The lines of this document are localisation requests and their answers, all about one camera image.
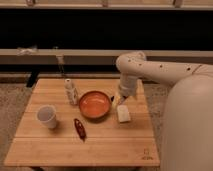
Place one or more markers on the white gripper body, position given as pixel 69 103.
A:
pixel 127 85

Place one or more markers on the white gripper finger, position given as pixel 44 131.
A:
pixel 120 100

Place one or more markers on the white sponge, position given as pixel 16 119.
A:
pixel 123 113

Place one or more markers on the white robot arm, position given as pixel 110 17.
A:
pixel 187 135

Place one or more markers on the orange ceramic bowl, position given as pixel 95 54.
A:
pixel 94 104

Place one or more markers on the dark red spoon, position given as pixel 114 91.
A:
pixel 80 129

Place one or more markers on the white paper cup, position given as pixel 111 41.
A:
pixel 46 114

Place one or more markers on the grey metal rail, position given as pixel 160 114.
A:
pixel 32 56

